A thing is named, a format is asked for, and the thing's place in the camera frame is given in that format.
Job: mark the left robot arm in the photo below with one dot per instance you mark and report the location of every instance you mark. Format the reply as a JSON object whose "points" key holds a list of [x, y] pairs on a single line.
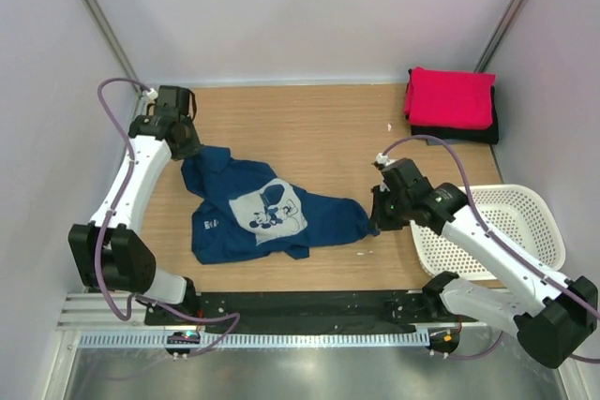
{"points": [[108, 250]]}

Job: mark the folded black t-shirt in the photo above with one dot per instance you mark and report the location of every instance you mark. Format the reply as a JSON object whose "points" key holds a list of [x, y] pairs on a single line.
{"points": [[489, 135]]}

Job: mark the white slotted cable duct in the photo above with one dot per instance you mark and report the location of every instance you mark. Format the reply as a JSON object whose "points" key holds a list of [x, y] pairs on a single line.
{"points": [[171, 339]]}

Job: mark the folded grey t-shirt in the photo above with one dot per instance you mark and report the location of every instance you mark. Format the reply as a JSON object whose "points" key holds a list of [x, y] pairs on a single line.
{"points": [[437, 141]]}

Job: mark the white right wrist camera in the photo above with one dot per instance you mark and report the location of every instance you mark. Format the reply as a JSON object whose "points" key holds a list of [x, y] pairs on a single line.
{"points": [[381, 161]]}

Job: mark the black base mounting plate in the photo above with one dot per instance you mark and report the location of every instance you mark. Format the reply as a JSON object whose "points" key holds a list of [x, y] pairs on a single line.
{"points": [[323, 312]]}

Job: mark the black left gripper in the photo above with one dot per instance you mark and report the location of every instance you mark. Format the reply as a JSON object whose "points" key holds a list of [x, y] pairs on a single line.
{"points": [[195, 144]]}

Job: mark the folded pink t-shirt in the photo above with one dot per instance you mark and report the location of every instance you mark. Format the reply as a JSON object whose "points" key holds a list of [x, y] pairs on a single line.
{"points": [[454, 99]]}

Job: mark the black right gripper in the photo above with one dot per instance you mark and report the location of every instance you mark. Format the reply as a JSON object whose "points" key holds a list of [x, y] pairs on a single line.
{"points": [[380, 221]]}

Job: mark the blue printed t-shirt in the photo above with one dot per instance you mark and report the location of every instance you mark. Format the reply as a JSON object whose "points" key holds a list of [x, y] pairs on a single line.
{"points": [[248, 212]]}

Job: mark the white perforated plastic basket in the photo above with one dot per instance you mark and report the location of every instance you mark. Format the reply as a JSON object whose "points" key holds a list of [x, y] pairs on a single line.
{"points": [[515, 210]]}

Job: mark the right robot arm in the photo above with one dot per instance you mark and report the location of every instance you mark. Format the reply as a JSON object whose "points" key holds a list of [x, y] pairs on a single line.
{"points": [[548, 313]]}

